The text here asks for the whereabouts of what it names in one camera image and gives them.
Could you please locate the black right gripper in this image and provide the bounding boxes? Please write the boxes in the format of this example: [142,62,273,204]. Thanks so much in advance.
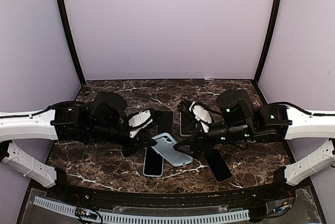
[173,120,253,160]

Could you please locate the light blue phone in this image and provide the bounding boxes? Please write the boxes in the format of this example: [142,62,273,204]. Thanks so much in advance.
[152,132,193,167]

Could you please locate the grey-blue phone case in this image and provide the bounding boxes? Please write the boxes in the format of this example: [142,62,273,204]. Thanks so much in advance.
[142,147,164,177]

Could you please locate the black phone light-blue edge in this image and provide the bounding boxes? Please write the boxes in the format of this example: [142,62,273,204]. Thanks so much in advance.
[180,113,197,137]

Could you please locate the white-backed phone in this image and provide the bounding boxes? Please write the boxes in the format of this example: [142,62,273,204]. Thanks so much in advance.
[143,147,163,175]

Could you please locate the purple-edged black phone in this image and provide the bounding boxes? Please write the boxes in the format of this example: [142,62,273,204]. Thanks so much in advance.
[157,111,174,135]

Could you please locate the purple phone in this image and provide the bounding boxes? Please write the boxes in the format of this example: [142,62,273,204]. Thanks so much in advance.
[204,149,232,183]

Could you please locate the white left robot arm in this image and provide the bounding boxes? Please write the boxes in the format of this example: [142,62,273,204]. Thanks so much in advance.
[1,92,163,201]

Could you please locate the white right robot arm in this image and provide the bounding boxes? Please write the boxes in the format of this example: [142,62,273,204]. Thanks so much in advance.
[173,89,334,200]

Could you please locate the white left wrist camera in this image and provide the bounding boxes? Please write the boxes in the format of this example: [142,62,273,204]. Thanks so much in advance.
[128,108,163,138]

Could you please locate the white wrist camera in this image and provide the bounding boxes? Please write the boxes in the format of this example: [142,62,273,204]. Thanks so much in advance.
[128,108,163,138]
[177,100,213,133]

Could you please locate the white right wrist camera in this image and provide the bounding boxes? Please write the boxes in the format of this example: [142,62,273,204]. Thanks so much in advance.
[177,100,213,133]

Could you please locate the white slotted cable duct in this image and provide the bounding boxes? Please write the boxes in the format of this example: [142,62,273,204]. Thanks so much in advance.
[33,196,250,223]

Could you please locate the black front table rail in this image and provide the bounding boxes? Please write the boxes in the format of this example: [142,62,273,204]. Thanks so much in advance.
[28,174,312,210]

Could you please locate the black right frame post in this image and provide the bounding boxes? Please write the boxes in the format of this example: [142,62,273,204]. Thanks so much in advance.
[253,0,281,86]

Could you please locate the black frame post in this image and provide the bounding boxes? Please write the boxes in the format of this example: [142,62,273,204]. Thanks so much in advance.
[57,0,86,86]
[253,0,281,86]

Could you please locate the black left frame post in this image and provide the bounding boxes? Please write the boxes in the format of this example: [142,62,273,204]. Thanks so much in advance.
[57,0,86,86]

